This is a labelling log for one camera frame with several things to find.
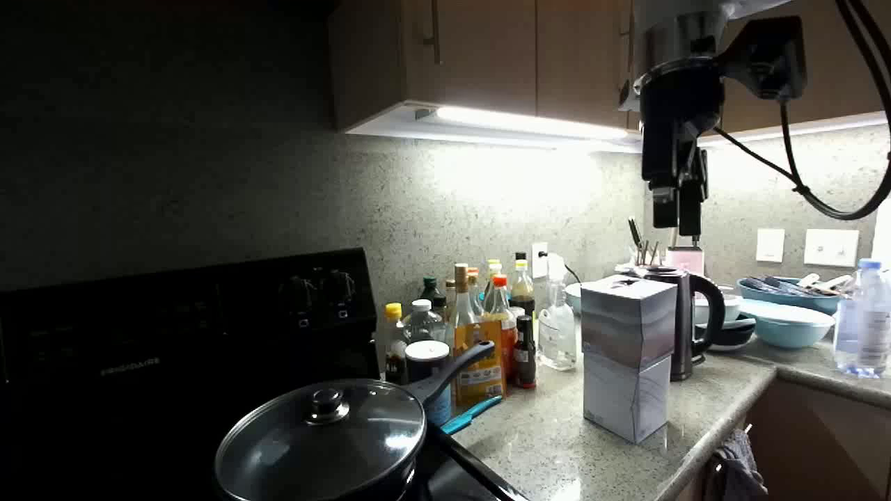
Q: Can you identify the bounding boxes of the dark grey striped tissue box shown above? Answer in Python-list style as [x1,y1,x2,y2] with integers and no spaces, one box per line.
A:
[578,273,680,374]

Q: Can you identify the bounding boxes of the small dark sauce bottle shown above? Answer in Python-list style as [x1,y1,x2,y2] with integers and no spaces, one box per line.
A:
[510,316,541,394]

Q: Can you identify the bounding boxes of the clear bottle white cap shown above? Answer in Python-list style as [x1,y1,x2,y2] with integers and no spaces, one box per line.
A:
[404,295,447,349]

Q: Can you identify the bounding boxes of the black frying pan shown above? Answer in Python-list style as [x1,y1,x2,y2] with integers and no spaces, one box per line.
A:
[214,341,498,501]

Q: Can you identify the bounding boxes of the white lid jar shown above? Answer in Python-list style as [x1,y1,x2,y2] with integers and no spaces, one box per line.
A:
[404,338,457,430]

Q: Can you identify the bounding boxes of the yellow cap bottle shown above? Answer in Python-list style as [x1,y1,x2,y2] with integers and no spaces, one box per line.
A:
[376,300,413,385]

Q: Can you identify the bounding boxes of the wooden upper cabinets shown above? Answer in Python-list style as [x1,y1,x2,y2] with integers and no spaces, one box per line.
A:
[329,0,891,135]

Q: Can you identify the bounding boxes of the black dish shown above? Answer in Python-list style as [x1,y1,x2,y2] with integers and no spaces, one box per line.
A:
[694,291,761,356]

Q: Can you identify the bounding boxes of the orange cap sauce bottle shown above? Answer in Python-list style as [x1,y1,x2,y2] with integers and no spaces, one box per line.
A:
[482,273,520,374]

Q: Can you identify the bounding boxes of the steel electric kettle black handle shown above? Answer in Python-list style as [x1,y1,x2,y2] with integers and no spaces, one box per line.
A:
[648,266,730,385]

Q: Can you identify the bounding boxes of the metal cabinet handle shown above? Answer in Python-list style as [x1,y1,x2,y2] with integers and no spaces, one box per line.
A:
[418,0,445,67]

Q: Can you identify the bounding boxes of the glass pan lid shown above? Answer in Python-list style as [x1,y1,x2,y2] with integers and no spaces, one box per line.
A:
[218,380,428,501]

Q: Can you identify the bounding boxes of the wide white wall plate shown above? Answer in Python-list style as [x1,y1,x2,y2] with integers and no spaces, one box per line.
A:
[801,225,864,271]

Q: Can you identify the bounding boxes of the blue dish tray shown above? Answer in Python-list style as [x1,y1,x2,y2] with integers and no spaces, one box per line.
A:
[737,271,851,317]

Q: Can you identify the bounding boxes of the wooden lower cabinet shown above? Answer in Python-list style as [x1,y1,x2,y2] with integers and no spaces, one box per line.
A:
[665,371,891,501]

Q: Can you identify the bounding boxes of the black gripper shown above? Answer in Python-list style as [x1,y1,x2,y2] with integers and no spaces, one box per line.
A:
[637,57,730,239]

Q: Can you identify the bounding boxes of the oil bottle yellow label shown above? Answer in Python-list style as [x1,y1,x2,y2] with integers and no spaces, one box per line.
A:
[447,261,510,412]

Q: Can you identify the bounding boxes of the clear spray bottle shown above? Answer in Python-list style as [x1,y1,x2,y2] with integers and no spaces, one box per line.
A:
[534,250,583,377]

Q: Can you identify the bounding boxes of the teal utensil handle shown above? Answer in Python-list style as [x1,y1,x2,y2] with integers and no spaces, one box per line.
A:
[436,394,505,440]

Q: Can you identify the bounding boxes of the light blue bowl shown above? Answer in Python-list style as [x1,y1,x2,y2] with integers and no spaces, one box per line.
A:
[741,295,836,355]

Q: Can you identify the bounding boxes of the black electric stove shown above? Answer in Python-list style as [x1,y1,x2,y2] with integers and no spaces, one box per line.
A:
[0,245,525,501]

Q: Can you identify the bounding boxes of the under-cabinet light strip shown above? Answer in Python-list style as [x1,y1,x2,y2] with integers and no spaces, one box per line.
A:
[343,97,645,156]
[694,110,891,151]

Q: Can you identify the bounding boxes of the cork top bottle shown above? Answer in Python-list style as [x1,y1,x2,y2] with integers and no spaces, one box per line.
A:
[461,266,488,316]

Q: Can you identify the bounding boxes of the clear plastic water bottle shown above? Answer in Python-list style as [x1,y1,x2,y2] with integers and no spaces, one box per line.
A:
[832,259,891,381]

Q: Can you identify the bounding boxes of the dark bottle black cap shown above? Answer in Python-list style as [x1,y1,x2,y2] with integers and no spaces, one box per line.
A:
[418,277,447,317]

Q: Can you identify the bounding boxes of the small white wall plate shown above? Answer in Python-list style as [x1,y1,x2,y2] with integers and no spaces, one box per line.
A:
[755,225,787,268]

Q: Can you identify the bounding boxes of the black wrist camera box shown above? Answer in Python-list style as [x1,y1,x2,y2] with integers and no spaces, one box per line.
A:
[720,14,807,103]

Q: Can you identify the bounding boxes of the hanging grey towel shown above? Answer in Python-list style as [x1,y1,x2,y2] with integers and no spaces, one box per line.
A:
[706,424,772,501]

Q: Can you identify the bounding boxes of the pink box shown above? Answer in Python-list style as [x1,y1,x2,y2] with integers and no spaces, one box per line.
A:
[665,245,706,278]

